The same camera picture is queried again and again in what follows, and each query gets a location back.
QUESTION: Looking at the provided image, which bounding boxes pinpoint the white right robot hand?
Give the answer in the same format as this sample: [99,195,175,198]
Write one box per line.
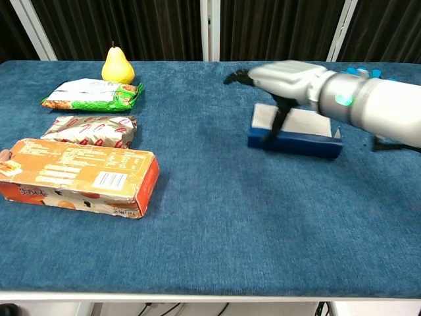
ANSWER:
[223,60,326,142]

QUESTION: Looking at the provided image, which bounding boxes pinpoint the blue glasses case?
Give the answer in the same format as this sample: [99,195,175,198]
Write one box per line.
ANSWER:
[247,103,344,160]

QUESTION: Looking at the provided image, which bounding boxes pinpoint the blue hand clapper toy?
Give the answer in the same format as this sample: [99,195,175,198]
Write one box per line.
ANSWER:
[341,65,401,82]

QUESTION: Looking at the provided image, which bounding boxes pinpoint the orange cardboard food box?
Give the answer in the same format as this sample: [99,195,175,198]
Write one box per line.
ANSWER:
[0,138,161,219]

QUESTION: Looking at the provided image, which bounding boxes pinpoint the blue felt table cloth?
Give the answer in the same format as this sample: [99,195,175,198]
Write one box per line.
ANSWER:
[0,60,421,300]

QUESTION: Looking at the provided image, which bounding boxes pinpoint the yellow pear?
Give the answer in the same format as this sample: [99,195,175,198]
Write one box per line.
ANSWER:
[101,41,136,85]

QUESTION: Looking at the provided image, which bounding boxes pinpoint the green white snack packet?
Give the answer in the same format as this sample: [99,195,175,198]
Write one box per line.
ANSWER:
[39,78,145,113]

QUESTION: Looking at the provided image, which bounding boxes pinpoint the brown snack packet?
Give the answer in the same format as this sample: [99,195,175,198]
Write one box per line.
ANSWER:
[40,115,138,149]

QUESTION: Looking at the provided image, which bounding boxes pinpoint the grey metal partition post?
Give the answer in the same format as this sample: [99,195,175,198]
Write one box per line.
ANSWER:
[199,0,221,62]
[325,0,358,63]
[9,0,59,62]

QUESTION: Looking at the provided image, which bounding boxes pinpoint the black cable bundle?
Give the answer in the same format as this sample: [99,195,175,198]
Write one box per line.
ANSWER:
[137,302,231,316]
[314,301,332,316]

